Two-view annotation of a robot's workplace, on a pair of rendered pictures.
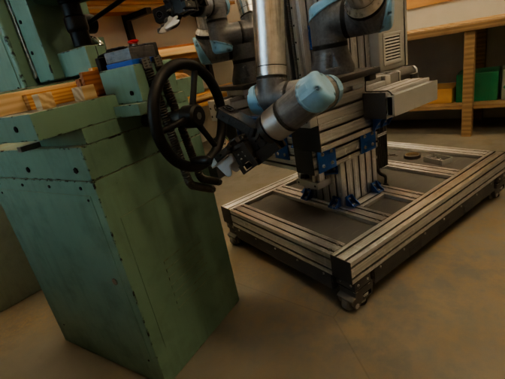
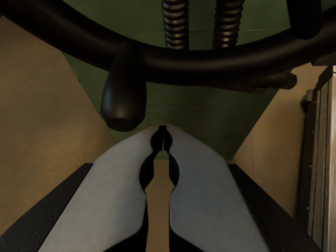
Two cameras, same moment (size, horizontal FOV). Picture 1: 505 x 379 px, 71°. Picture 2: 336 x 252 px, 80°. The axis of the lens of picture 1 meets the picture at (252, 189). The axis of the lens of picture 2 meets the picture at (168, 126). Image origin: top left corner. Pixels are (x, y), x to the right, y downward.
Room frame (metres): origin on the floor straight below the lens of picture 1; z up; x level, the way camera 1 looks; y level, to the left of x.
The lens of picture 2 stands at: (0.85, 0.03, 0.80)
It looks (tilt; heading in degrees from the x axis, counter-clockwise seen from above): 60 degrees down; 58
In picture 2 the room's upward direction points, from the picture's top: 3 degrees counter-clockwise
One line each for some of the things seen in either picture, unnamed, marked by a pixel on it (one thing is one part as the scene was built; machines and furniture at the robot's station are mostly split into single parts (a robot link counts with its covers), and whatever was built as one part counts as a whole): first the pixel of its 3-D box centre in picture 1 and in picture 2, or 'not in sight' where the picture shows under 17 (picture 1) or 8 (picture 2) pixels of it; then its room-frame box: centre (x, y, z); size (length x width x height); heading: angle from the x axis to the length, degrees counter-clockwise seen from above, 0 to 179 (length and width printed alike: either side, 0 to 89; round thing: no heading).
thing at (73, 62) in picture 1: (86, 64); not in sight; (1.14, 0.41, 0.99); 0.14 x 0.07 x 0.09; 56
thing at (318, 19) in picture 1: (329, 20); not in sight; (1.25, -0.35, 0.98); 0.13 x 0.12 x 0.14; 55
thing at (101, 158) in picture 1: (91, 142); not in sight; (1.20, 0.50, 0.76); 0.57 x 0.45 x 0.09; 56
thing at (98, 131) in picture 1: (120, 119); not in sight; (1.10, 0.35, 0.82); 0.40 x 0.21 x 0.04; 146
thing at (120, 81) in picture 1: (140, 82); not in sight; (1.02, 0.24, 0.91); 0.15 x 0.14 x 0.09; 146
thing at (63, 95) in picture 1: (119, 83); not in sight; (1.20, 0.35, 0.92); 0.60 x 0.02 x 0.04; 146
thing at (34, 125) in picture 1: (125, 101); not in sight; (1.07, 0.31, 0.87); 0.61 x 0.30 x 0.06; 146
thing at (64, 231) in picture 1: (127, 245); (177, 41); (1.20, 0.50, 0.36); 0.58 x 0.45 x 0.71; 56
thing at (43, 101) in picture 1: (43, 101); not in sight; (0.86, 0.43, 0.92); 0.03 x 0.03 x 0.04; 51
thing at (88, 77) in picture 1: (120, 78); not in sight; (1.10, 0.31, 0.93); 0.25 x 0.01 x 0.07; 146
